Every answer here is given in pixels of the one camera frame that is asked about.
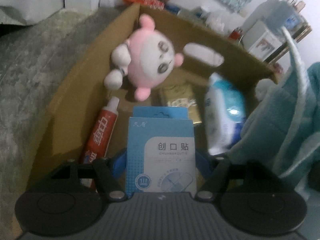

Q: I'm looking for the brown cardboard box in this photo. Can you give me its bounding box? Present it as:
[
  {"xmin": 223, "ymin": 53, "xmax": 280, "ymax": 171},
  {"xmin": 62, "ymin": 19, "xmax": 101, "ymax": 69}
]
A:
[{"xmin": 25, "ymin": 4, "xmax": 279, "ymax": 200}]

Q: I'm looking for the red snack packet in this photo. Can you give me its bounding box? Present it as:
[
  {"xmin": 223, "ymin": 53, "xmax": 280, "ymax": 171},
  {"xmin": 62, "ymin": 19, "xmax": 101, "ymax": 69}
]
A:
[{"xmin": 122, "ymin": 0, "xmax": 165, "ymax": 8}]

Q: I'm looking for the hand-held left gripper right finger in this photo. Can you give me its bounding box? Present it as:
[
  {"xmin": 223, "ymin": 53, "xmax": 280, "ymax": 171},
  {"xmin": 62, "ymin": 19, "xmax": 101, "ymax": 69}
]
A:
[{"xmin": 194, "ymin": 150, "xmax": 293, "ymax": 202}]

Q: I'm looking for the blue water jug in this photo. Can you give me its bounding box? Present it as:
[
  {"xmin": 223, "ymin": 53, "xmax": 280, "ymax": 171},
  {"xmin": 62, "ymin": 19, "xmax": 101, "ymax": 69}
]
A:
[{"xmin": 265, "ymin": 0, "xmax": 308, "ymax": 30}]

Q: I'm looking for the white cabinet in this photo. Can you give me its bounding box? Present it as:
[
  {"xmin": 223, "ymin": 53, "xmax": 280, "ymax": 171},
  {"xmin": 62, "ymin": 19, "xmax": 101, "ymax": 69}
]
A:
[{"xmin": 0, "ymin": 0, "xmax": 99, "ymax": 27}]

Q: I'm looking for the blue tissue pack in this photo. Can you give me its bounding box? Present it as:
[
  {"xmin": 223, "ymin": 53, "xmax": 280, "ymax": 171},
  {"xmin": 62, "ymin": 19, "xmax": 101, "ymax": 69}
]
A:
[{"xmin": 204, "ymin": 72, "xmax": 247, "ymax": 155}]

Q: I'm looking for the blue bandage box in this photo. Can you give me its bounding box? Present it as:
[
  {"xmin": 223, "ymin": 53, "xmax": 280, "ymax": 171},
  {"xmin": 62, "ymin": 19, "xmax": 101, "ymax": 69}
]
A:
[{"xmin": 125, "ymin": 106, "xmax": 197, "ymax": 198}]

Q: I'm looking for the white water dispenser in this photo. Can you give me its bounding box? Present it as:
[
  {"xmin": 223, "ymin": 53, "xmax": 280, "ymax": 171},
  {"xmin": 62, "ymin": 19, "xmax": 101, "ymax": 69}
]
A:
[{"xmin": 241, "ymin": 20, "xmax": 283, "ymax": 60}]

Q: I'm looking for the white plastic bag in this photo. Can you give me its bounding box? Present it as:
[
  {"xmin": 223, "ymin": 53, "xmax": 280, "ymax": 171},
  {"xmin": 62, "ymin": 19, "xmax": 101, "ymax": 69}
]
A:
[{"xmin": 205, "ymin": 11, "xmax": 230, "ymax": 33}]

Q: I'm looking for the gold foil packet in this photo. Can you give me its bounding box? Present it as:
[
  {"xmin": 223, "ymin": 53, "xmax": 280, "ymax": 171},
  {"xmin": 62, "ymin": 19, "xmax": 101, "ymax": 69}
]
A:
[{"xmin": 159, "ymin": 85, "xmax": 202, "ymax": 125}]

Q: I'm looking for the pink round plush toy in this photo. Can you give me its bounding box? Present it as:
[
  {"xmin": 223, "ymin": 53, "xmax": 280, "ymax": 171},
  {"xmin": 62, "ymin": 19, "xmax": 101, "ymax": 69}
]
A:
[{"xmin": 104, "ymin": 14, "xmax": 184, "ymax": 102}]

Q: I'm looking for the framed patterned board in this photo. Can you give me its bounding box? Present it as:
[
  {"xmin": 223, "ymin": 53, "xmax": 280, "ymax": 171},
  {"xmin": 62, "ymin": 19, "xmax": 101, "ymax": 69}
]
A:
[{"xmin": 265, "ymin": 25, "xmax": 313, "ymax": 63}]

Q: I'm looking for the red toothpaste tube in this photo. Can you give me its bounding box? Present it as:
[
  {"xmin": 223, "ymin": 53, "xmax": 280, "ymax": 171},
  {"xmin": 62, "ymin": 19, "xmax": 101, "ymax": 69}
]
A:
[{"xmin": 79, "ymin": 96, "xmax": 120, "ymax": 189}]

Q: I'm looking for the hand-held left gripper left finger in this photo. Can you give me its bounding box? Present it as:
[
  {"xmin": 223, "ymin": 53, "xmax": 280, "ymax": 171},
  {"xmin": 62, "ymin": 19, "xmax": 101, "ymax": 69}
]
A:
[{"xmin": 51, "ymin": 149, "xmax": 127, "ymax": 202}]

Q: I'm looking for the red thermos bottle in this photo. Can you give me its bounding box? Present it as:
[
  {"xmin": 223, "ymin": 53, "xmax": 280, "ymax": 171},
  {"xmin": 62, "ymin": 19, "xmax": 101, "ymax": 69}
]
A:
[{"xmin": 229, "ymin": 29, "xmax": 244, "ymax": 40}]

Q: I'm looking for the teal towel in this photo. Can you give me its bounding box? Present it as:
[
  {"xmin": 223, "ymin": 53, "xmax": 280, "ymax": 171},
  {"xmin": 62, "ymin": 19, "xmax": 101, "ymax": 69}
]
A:
[{"xmin": 229, "ymin": 26, "xmax": 320, "ymax": 200}]

